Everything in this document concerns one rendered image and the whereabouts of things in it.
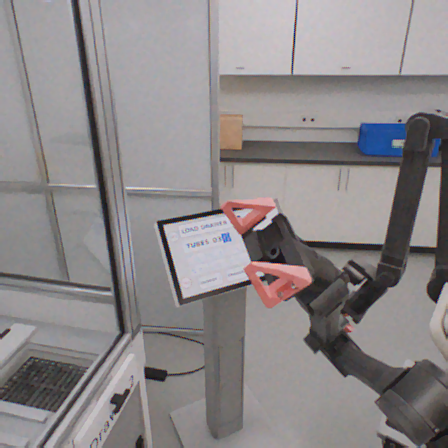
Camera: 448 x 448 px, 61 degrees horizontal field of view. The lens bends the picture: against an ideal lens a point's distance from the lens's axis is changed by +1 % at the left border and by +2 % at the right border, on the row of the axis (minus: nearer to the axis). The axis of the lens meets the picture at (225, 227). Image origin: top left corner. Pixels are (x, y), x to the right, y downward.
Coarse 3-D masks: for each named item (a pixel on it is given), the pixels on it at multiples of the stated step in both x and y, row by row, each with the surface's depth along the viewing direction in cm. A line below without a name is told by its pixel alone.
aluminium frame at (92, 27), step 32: (96, 0) 81; (96, 32) 82; (96, 64) 83; (96, 96) 85; (96, 128) 88; (128, 224) 105; (128, 256) 107; (128, 288) 109; (128, 320) 111; (96, 384) 96; (64, 416) 87
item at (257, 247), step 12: (228, 204) 48; (240, 204) 49; (252, 204) 50; (264, 204) 51; (228, 216) 50; (252, 216) 52; (264, 216) 53; (240, 228) 53; (252, 228) 54; (252, 240) 53; (264, 240) 53; (252, 252) 52; (264, 252) 52
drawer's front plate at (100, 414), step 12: (132, 360) 112; (120, 372) 107; (132, 372) 113; (120, 384) 106; (132, 384) 114; (108, 396) 100; (96, 408) 96; (108, 408) 101; (96, 420) 95; (108, 420) 101; (84, 432) 90; (96, 432) 96; (108, 432) 102; (84, 444) 90
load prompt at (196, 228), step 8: (224, 216) 145; (240, 216) 148; (184, 224) 139; (192, 224) 140; (200, 224) 141; (208, 224) 142; (216, 224) 143; (224, 224) 144; (184, 232) 138; (192, 232) 139; (200, 232) 140; (208, 232) 141
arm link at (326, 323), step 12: (336, 288) 60; (348, 288) 61; (324, 300) 60; (336, 300) 61; (324, 312) 61; (336, 312) 67; (312, 324) 83; (324, 324) 70; (336, 324) 77; (312, 336) 92; (324, 336) 82; (336, 336) 91; (312, 348) 91
